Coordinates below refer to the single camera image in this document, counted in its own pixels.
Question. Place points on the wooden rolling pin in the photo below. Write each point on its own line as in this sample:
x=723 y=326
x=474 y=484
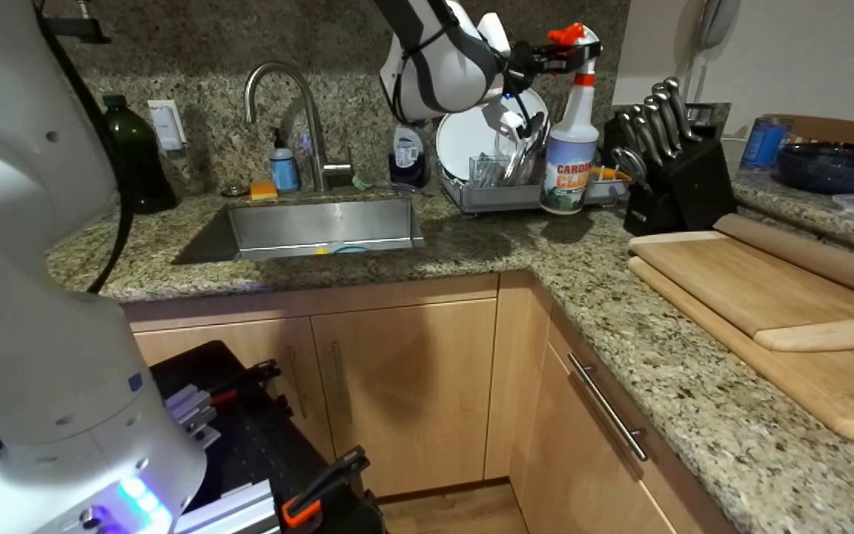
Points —
x=802 y=254

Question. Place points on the wooden tray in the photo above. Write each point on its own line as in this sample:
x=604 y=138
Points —
x=845 y=129

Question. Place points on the small white plate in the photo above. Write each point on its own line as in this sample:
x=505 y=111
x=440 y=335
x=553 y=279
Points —
x=461 y=142

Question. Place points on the black robot cart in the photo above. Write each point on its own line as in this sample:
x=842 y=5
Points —
x=259 y=447

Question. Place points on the dark green glass bottle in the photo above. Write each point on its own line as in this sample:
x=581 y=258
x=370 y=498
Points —
x=136 y=159

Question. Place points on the light wooden base cabinet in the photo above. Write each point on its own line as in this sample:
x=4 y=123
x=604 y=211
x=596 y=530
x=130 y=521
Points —
x=407 y=387

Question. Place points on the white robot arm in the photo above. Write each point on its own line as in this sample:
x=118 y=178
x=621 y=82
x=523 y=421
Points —
x=31 y=297

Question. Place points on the silver aluminium frame rail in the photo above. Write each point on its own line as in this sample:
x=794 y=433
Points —
x=235 y=507

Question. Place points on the steel gooseneck faucet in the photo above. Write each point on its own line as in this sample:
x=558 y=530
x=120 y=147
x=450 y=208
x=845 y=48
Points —
x=312 y=120

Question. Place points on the black knife block with knives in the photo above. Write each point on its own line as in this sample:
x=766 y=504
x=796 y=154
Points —
x=683 y=187

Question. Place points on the clear soap dispenser black pump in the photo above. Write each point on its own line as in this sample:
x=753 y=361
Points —
x=286 y=172

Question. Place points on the orange sponge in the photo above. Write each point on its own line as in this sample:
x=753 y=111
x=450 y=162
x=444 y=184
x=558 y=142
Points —
x=266 y=190

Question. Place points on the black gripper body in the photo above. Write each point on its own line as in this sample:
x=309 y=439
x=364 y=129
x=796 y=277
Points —
x=530 y=59

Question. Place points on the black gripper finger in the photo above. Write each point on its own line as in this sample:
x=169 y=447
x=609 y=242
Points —
x=570 y=56

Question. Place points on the orange black clamp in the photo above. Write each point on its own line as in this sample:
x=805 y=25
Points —
x=324 y=484
x=252 y=380

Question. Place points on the white spray bottle red trigger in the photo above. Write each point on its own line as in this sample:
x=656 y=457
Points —
x=570 y=166

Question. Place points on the white backsplash outlet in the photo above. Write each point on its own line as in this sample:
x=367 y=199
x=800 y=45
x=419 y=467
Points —
x=169 y=125

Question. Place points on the grey dish rack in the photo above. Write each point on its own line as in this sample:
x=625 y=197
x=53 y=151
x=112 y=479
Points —
x=505 y=197

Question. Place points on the small wooden cutting board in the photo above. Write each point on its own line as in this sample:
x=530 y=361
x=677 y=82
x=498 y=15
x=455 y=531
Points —
x=744 y=285

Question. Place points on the large wooden cutting board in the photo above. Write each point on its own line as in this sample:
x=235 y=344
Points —
x=845 y=396

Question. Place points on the dark blue bowl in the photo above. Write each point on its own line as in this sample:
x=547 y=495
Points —
x=833 y=166

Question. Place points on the steel sink basin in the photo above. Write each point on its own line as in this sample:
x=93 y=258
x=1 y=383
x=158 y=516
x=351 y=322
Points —
x=318 y=227

